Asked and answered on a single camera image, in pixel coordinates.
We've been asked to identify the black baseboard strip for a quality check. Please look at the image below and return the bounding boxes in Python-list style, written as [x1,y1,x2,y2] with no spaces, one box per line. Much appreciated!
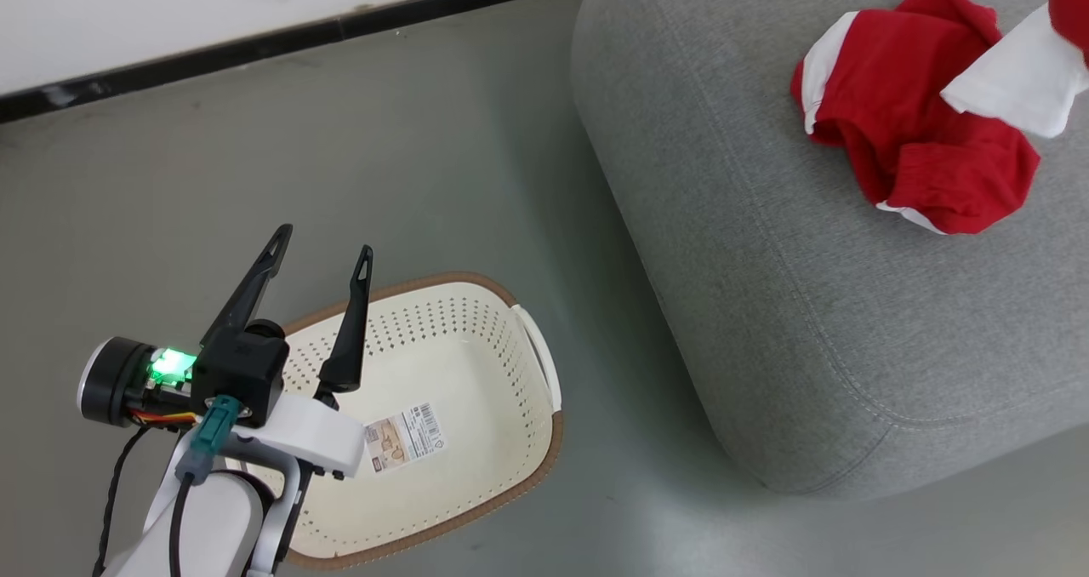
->
[0,0,602,125]

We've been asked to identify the cream perforated laundry basket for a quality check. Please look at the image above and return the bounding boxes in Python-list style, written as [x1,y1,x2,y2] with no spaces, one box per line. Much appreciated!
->
[242,271,565,571]

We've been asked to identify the red orange wire bundle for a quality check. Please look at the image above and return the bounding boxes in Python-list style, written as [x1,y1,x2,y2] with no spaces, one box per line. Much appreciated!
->
[128,406,198,430]

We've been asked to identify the red white shorts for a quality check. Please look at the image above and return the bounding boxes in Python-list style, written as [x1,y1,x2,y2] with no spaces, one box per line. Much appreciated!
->
[790,0,1041,236]

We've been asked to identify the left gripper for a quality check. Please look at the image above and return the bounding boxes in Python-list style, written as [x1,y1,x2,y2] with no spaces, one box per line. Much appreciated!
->
[78,225,373,481]

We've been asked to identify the thin black cable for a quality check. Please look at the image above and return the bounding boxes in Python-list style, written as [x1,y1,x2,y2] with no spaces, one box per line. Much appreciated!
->
[92,426,152,577]

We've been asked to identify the paper label sticker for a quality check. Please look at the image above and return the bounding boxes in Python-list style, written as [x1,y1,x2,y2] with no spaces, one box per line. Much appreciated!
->
[363,402,448,477]

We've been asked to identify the grey fabric sofa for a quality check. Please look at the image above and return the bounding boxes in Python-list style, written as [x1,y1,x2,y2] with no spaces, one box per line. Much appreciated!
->
[570,0,1089,500]

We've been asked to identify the red white shirt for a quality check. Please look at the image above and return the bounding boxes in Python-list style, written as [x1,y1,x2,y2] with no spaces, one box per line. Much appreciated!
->
[939,0,1089,140]

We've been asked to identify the black cable with teal connector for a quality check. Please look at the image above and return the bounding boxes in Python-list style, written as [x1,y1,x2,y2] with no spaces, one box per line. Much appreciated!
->
[168,394,246,577]

